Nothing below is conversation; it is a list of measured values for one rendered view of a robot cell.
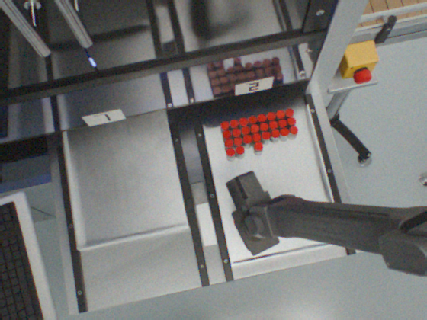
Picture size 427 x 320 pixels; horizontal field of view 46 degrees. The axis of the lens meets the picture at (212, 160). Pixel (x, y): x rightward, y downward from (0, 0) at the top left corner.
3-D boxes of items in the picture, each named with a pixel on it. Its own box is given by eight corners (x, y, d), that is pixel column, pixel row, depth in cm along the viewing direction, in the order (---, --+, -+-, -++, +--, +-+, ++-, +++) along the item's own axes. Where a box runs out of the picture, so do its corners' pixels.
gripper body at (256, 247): (257, 200, 107) (260, 194, 100) (279, 243, 105) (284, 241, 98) (229, 213, 107) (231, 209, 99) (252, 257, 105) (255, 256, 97)
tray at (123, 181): (62, 117, 127) (58, 113, 123) (163, 96, 127) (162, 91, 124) (81, 251, 118) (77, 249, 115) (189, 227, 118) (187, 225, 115)
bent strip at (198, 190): (192, 188, 121) (190, 184, 115) (203, 186, 121) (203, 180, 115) (204, 246, 117) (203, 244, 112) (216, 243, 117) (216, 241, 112)
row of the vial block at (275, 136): (223, 145, 123) (223, 139, 119) (295, 130, 123) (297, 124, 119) (225, 153, 123) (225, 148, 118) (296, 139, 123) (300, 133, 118)
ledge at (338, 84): (313, 46, 131) (315, 43, 129) (361, 36, 131) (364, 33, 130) (328, 94, 128) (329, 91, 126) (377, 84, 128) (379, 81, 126)
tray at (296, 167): (203, 129, 125) (203, 125, 121) (306, 109, 125) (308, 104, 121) (231, 267, 116) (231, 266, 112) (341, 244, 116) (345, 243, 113)
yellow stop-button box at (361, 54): (333, 52, 120) (339, 38, 113) (363, 46, 120) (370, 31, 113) (342, 81, 118) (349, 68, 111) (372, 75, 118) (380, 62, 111)
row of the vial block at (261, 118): (219, 128, 124) (219, 122, 120) (290, 113, 125) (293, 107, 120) (222, 136, 124) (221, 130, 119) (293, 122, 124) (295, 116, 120)
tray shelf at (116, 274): (46, 124, 129) (43, 122, 127) (312, 68, 130) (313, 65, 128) (71, 315, 116) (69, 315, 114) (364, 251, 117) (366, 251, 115)
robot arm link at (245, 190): (259, 232, 86) (300, 214, 89) (232, 171, 88) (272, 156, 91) (237, 244, 97) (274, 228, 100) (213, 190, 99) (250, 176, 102)
